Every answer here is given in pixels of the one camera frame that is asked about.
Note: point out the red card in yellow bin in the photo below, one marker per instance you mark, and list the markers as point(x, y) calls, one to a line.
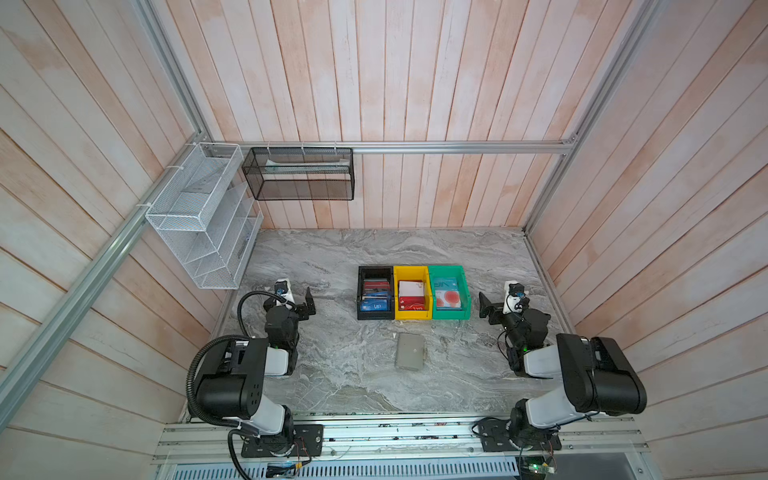
point(411, 303)

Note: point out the green plastic bin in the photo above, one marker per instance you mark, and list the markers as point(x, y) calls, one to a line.
point(450, 277)

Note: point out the horizontal aluminium wall rail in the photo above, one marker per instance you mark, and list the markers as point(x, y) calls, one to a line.
point(558, 147)

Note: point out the black wire mesh basket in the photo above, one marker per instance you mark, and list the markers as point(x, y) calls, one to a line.
point(300, 173)

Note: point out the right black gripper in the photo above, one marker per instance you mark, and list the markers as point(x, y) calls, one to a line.
point(496, 309)

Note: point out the red card in black bin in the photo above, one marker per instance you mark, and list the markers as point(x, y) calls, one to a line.
point(373, 286)

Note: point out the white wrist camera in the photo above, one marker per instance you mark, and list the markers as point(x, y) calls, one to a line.
point(282, 288)
point(516, 298)

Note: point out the left aluminium wall rail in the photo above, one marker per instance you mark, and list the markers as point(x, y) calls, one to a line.
point(39, 352)

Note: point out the white card in yellow bin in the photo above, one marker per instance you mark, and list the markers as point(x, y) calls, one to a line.
point(411, 288)

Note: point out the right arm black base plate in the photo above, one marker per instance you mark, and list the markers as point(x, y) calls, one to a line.
point(505, 435)

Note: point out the black plastic bin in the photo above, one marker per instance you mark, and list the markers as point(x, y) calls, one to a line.
point(375, 272)

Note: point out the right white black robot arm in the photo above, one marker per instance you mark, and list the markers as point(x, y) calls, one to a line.
point(595, 375)

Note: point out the yellow plastic bin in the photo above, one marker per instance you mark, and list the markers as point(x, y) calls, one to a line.
point(414, 273)

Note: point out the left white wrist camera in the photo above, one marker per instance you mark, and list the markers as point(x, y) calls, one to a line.
point(282, 288)

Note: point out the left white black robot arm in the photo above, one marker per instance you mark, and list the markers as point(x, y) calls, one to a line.
point(226, 378)

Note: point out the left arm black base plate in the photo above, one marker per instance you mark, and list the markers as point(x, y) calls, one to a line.
point(301, 440)

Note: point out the grey card holder wallet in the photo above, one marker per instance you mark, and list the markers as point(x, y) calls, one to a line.
point(410, 352)

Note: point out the blue card in black bin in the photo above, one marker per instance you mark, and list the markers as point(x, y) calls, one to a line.
point(374, 305)

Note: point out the white wire mesh shelf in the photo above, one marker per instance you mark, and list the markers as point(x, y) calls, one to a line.
point(206, 217)

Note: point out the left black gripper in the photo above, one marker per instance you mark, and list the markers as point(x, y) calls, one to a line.
point(302, 306)

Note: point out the card with red circle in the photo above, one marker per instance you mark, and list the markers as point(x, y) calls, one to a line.
point(448, 300)

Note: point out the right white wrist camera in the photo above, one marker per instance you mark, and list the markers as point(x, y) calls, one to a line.
point(516, 298)

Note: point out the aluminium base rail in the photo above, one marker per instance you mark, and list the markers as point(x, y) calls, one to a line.
point(404, 436)

